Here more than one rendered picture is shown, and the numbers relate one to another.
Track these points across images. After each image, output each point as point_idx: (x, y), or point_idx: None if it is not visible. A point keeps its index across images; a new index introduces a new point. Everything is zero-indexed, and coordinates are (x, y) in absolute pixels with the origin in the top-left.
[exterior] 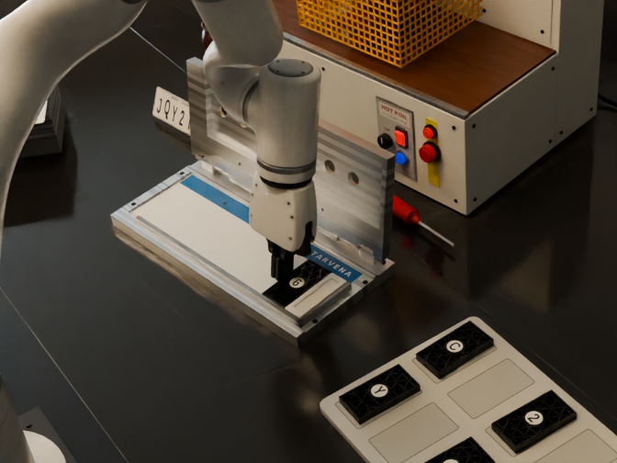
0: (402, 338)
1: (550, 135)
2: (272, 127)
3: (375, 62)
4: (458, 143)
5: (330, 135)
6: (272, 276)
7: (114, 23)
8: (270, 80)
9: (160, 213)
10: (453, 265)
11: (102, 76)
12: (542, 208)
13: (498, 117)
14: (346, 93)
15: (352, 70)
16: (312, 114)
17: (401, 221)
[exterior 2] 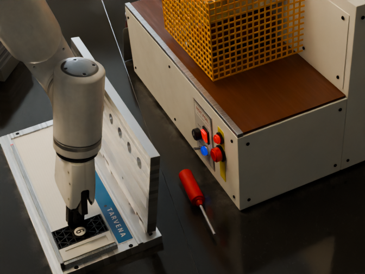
0: None
1: (335, 161)
2: (56, 111)
3: (201, 72)
4: (234, 154)
5: (126, 125)
6: (65, 220)
7: None
8: (55, 74)
9: (29, 145)
10: (208, 249)
11: (63, 33)
12: (303, 220)
13: (276, 139)
14: (180, 89)
15: (182, 73)
16: (89, 109)
17: None
